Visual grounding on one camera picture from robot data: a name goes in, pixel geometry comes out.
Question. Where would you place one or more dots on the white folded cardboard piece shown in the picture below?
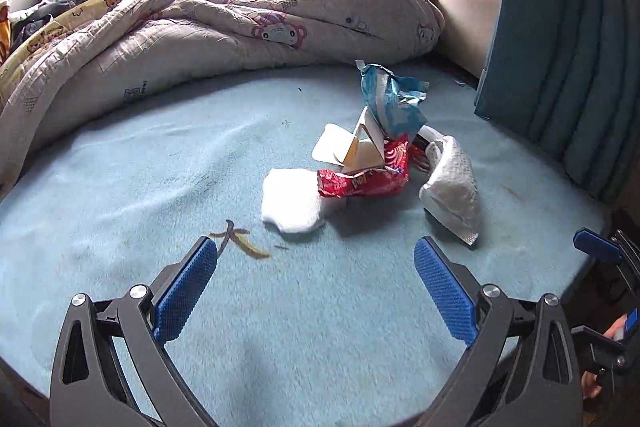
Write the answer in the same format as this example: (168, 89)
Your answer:
(362, 147)

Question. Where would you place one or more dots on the teal curtain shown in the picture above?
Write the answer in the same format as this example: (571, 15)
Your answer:
(565, 37)

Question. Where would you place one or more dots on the cartoon printed quilt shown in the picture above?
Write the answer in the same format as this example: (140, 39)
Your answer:
(210, 27)

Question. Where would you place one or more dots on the blue white crumpled wrapper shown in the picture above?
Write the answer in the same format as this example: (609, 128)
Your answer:
(392, 99)

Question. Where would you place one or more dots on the red snack wrapper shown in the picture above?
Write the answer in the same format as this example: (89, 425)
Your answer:
(365, 183)

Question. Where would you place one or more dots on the white cotton pad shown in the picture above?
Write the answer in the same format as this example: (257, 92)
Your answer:
(290, 199)

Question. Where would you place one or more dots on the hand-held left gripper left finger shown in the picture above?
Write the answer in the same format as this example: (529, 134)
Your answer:
(186, 288)

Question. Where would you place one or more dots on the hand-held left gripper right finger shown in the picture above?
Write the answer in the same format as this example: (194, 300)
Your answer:
(442, 289)

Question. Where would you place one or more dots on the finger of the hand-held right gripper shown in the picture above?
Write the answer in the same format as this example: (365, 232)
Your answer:
(607, 352)
(595, 245)

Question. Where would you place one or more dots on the pile of clothes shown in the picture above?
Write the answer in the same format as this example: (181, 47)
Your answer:
(35, 19)

